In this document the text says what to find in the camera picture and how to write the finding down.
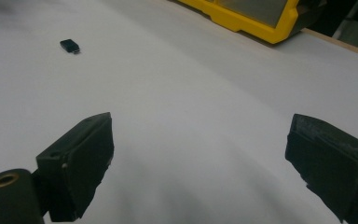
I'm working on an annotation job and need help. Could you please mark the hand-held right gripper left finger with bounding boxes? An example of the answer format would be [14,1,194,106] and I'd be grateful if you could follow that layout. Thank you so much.
[32,111,116,223]

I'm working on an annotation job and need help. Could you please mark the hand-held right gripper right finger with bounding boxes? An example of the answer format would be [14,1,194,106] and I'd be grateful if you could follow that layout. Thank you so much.
[284,113,358,224]

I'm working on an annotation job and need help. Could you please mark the small black USB adapter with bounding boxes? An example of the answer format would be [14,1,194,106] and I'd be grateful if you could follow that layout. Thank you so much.
[59,38,81,55]

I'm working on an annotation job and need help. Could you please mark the yellow black drawer cabinet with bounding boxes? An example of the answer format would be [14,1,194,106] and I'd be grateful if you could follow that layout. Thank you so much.
[176,0,327,45]

